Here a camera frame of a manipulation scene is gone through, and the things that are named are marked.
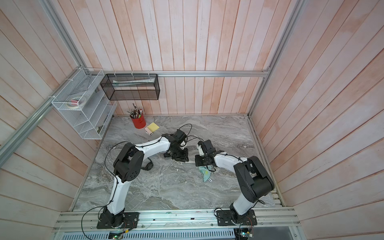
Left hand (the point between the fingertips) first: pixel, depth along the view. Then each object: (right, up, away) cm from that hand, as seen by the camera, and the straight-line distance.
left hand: (187, 162), depth 93 cm
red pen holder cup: (-35, +26, +14) cm, 46 cm away
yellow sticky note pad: (-27, +23, +20) cm, 40 cm away
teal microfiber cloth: (+11, -5, -7) cm, 14 cm away
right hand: (+7, +1, +2) cm, 7 cm away
